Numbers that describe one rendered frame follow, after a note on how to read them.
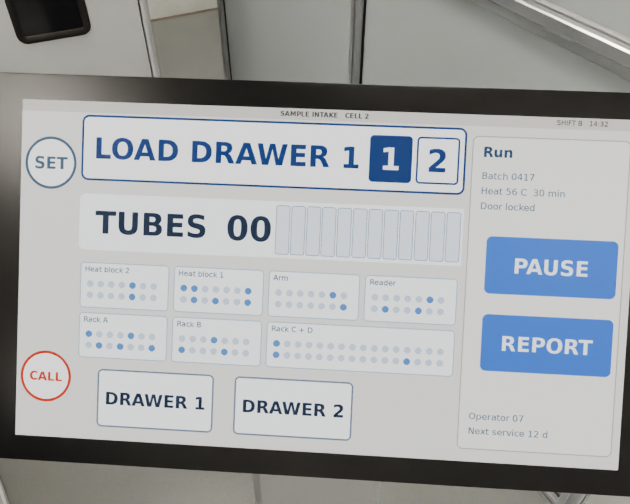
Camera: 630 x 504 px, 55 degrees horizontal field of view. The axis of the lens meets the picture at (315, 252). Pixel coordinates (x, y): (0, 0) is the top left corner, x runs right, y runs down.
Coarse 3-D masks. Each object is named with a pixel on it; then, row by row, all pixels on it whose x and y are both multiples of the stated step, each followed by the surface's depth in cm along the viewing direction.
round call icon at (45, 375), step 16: (32, 352) 48; (48, 352) 48; (64, 352) 48; (32, 368) 48; (48, 368) 48; (64, 368) 48; (32, 384) 48; (48, 384) 48; (64, 384) 48; (32, 400) 48; (48, 400) 48; (64, 400) 48
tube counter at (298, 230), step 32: (224, 224) 47; (256, 224) 47; (288, 224) 47; (320, 224) 47; (352, 224) 47; (384, 224) 46; (416, 224) 46; (448, 224) 46; (256, 256) 47; (288, 256) 47; (320, 256) 47; (352, 256) 47; (384, 256) 47; (416, 256) 46; (448, 256) 46
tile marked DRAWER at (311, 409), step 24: (240, 384) 48; (264, 384) 47; (288, 384) 47; (312, 384) 47; (336, 384) 47; (240, 408) 48; (264, 408) 48; (288, 408) 47; (312, 408) 47; (336, 408) 47; (240, 432) 48; (264, 432) 48; (288, 432) 48; (312, 432) 47; (336, 432) 47
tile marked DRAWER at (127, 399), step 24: (120, 384) 48; (144, 384) 48; (168, 384) 48; (192, 384) 48; (96, 408) 48; (120, 408) 48; (144, 408) 48; (168, 408) 48; (192, 408) 48; (192, 432) 48
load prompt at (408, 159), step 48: (96, 144) 47; (144, 144) 47; (192, 144) 47; (240, 144) 47; (288, 144) 47; (336, 144) 46; (384, 144) 46; (432, 144) 46; (384, 192) 46; (432, 192) 46
